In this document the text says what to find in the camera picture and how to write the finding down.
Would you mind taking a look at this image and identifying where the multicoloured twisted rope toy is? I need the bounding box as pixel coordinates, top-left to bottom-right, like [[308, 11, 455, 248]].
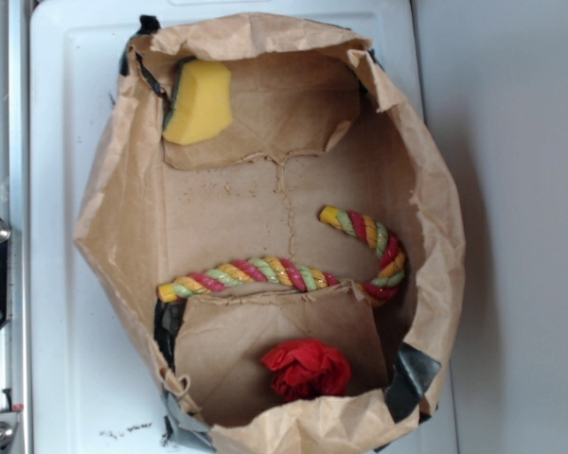
[[156, 205, 406, 307]]

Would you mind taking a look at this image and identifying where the aluminium frame rail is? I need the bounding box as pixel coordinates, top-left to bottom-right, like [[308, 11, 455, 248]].
[[0, 1, 33, 453]]

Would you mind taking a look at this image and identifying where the yellow green sponge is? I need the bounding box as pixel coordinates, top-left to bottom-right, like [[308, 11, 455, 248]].
[[163, 59, 233, 146]]

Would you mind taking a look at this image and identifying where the brown paper bag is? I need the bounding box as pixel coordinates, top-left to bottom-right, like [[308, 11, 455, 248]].
[[75, 12, 466, 453]]

